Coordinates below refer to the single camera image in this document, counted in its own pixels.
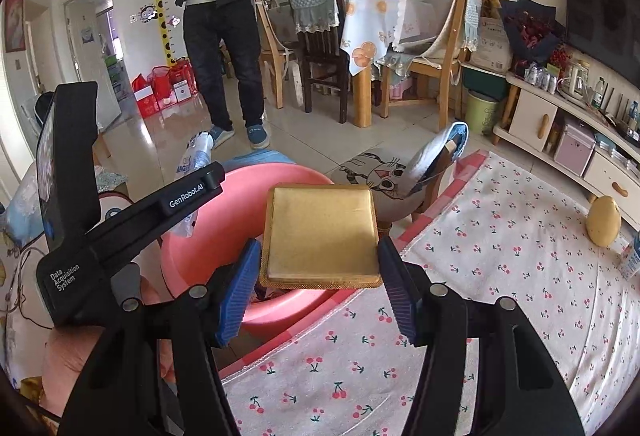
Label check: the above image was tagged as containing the black television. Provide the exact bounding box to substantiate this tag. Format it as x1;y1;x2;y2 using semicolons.
560;0;640;89

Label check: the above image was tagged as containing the red gift bag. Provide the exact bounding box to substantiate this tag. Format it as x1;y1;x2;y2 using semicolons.
167;58;198;104
131;73;161;119

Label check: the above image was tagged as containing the gold foil packet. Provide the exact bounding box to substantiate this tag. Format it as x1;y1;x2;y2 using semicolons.
258;185;385;289

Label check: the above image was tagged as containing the cat print stool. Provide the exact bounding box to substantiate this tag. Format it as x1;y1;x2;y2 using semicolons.
330;148;446;237

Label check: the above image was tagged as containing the wooden chair with white cover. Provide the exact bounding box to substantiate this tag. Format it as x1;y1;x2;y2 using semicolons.
377;0;483;132

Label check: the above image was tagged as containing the dark chair with quilted cover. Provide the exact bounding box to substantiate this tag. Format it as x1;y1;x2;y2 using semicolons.
285;0;351;124

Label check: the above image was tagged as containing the yellow pear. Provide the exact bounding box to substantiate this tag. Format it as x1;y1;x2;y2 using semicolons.
586;195;622;248

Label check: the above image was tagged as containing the dark blue flower bouquet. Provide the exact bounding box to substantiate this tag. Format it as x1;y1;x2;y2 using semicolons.
499;0;568;67

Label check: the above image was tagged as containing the glass electric kettle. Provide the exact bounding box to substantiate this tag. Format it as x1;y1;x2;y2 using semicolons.
560;60;591;102

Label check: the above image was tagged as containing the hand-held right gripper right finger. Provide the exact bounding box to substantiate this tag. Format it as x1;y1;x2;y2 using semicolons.
375;235;586;436

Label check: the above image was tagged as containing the table with orange print cloth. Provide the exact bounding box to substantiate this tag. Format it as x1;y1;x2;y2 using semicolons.
340;0;406;127

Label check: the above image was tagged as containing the pink storage box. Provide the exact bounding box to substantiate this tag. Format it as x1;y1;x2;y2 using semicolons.
554;118;597;177

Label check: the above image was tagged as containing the white television cabinet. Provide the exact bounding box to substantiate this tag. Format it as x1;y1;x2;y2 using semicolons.
492;71;640;217

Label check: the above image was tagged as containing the white printed sack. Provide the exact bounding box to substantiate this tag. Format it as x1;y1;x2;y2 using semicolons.
470;16;513;72

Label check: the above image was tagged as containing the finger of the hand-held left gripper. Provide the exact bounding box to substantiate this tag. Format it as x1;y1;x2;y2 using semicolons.
89;160;227;263

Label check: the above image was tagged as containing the giraffe height wall sticker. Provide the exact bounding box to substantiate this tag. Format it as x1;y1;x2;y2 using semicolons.
145;0;173;67

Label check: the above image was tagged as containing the framed wall picture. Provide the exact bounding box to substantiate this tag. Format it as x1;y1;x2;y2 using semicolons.
4;0;26;54

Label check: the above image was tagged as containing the plain wooden chair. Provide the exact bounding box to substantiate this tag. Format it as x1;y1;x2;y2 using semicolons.
255;0;301;109

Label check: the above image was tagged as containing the green waste bin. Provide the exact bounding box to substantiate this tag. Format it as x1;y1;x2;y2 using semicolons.
465;90;501;137

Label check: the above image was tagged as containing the cherry print tablecloth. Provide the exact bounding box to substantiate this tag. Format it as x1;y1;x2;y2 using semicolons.
220;148;640;436

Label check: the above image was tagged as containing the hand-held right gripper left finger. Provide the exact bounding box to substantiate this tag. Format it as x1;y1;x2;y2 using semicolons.
57;238;264;436

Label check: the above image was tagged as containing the pink plastic bucket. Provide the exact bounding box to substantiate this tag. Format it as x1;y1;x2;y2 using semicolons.
160;163;361;342

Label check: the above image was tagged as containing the small white blue packet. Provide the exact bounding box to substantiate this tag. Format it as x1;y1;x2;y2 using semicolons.
172;131;217;239

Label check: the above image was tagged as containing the person's left hand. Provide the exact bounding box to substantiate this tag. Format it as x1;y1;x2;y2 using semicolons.
44;277;162;392

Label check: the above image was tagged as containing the green storage box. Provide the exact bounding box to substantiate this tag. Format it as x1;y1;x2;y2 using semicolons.
461;63;508;101

